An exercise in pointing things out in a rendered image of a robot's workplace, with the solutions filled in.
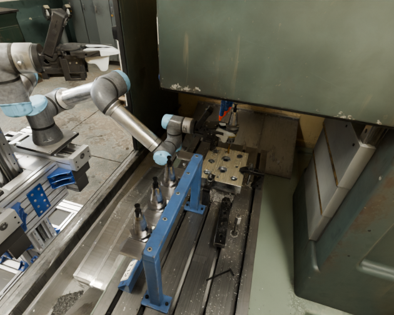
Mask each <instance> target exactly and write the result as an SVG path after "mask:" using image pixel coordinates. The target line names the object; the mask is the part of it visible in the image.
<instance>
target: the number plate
mask: <svg viewBox="0 0 394 315"><path fill-rule="evenodd" d="M137 261H138V260H134V261H131V262H130V264H129V266H128V268H127V270H126V272H125V273H124V275H123V277H122V279H121V280H120V281H124V280H127V279H128V278H129V275H130V274H131V272H132V270H133V268H134V266H135V264H136V263H137Z"/></svg>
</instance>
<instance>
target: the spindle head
mask: <svg viewBox="0 0 394 315"><path fill-rule="evenodd" d="M156 3H157V17H158V42H159V68H160V82H161V87H162V90H165V91H172V92H176V93H183V94H190V95H194V96H201V97H205V98H212V99H219V100H224V101H230V102H234V103H242V104H248V105H252V106H259V107H264V108H270V109H277V110H282V111H289V112H293V113H300V114H307V115H310V116H318V117H322V118H329V119H336V120H340V121H347V122H351V123H358V124H365V125H369V126H376V127H380V128H387V129H394V0H156Z"/></svg>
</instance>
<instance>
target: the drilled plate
mask: <svg viewBox="0 0 394 315"><path fill-rule="evenodd" d="M215 148H216V149H215V150H213V152H212V150H210V149H209V150H208V153H207V155H206V157H205V160H204V161H203V166H202V175H201V184H203V185H205V182H206V180H207V177H208V175H207V174H209V173H212V174H213V173H215V180H214V182H213V185H212V187H214V188H218V189H223V190H226V191H231V192H234V193H238V194H240V191H241V186H242V182H243V177H244V174H245V173H244V172H241V171H240V168H242V167H245V166H246V163H247V160H248V155H249V154H248V153H245V152H239V151H234V150H230V151H229V154H228V149H225V148H222V147H215ZM218 150H219V151H220V152H219V151H218ZM216 154H217V155H216ZM240 154H242V155H240ZM221 155H222V156H221ZM228 156H229V157H228ZM236 156H237V157H238V158H237V157H236ZM221 157H222V160H221ZM206 169H209V170H210V171H208V170H206ZM217 169H218V170H217ZM238 170H239V171H238ZM225 172H226V173H225ZM217 175H218V176H217ZM231 179H232V180H231Z"/></svg>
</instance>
